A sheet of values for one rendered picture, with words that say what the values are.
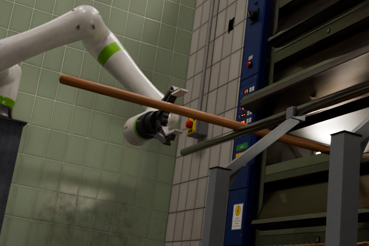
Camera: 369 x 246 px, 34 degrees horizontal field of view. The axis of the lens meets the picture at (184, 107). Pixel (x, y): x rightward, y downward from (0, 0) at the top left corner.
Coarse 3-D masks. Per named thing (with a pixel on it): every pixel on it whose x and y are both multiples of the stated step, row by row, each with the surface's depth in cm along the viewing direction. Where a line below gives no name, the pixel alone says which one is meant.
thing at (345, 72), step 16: (368, 48) 183; (336, 64) 195; (352, 64) 191; (368, 64) 189; (304, 80) 210; (320, 80) 207; (336, 80) 204; (352, 80) 201; (256, 96) 237; (272, 96) 229; (288, 96) 225; (304, 96) 221; (320, 96) 218; (256, 112) 247; (272, 112) 242
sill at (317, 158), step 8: (368, 144) 194; (328, 152) 212; (368, 152) 194; (288, 160) 233; (296, 160) 228; (304, 160) 223; (312, 160) 219; (320, 160) 215; (328, 160) 211; (272, 168) 241; (280, 168) 236; (288, 168) 231; (296, 168) 227
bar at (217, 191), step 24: (336, 96) 154; (264, 120) 182; (288, 120) 168; (216, 144) 210; (264, 144) 162; (336, 144) 113; (360, 144) 113; (216, 168) 154; (240, 168) 158; (336, 168) 111; (216, 192) 152; (336, 192) 110; (216, 216) 150; (336, 216) 108; (216, 240) 149; (336, 240) 106
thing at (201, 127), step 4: (192, 120) 304; (196, 120) 301; (192, 124) 303; (196, 124) 300; (200, 124) 301; (204, 124) 302; (208, 124) 303; (188, 128) 306; (192, 128) 302; (196, 128) 299; (200, 128) 300; (204, 128) 301; (188, 132) 305; (192, 132) 301; (196, 132) 299; (200, 132) 300; (204, 132) 301; (188, 136) 307; (192, 136) 306; (196, 136) 305; (200, 136) 304; (204, 136) 303
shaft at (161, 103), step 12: (72, 84) 178; (84, 84) 179; (96, 84) 181; (120, 96) 184; (132, 96) 185; (144, 96) 188; (156, 108) 190; (168, 108) 190; (180, 108) 192; (204, 120) 196; (216, 120) 197; (228, 120) 200; (264, 132) 205; (300, 144) 211; (312, 144) 213
